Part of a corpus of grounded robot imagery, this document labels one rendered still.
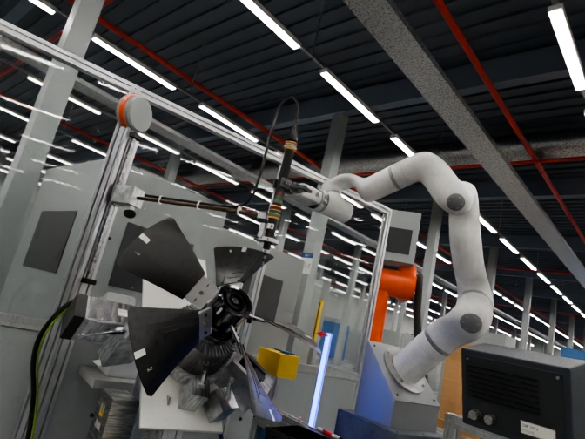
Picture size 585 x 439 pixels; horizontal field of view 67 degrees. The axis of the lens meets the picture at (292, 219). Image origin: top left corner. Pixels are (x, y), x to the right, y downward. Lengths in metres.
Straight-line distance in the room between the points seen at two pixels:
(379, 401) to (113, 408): 0.89
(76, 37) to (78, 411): 4.67
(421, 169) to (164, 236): 0.86
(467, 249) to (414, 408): 0.59
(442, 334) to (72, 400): 1.43
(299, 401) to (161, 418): 1.28
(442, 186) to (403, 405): 0.76
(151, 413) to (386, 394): 0.78
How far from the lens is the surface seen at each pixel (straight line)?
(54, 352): 1.86
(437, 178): 1.51
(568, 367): 1.16
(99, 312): 1.37
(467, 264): 1.57
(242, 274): 1.54
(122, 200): 1.81
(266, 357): 1.91
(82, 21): 6.13
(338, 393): 2.76
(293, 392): 2.55
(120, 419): 1.67
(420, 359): 1.70
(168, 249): 1.43
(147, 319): 1.21
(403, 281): 5.36
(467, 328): 1.56
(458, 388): 9.33
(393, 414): 1.67
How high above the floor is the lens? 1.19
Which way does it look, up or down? 13 degrees up
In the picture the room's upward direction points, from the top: 13 degrees clockwise
